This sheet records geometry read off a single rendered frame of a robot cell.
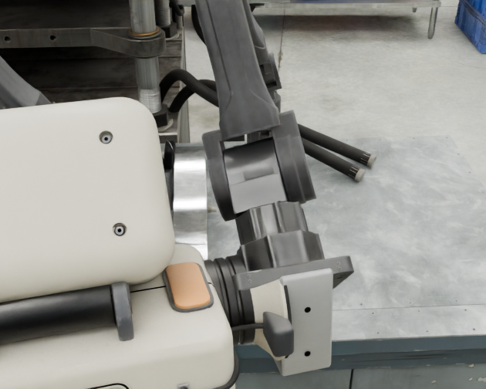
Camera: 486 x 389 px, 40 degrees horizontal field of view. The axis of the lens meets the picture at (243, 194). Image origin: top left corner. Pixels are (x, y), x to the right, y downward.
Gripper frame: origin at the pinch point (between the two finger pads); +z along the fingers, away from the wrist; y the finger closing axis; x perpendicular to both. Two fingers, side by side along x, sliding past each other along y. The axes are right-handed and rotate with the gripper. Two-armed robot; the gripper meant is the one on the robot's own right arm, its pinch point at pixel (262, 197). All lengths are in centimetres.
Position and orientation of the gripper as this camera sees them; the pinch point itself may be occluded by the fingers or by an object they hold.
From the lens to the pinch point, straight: 121.0
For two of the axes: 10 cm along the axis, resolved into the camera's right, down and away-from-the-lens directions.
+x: 0.5, 5.2, -8.5
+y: -10.0, 0.3, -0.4
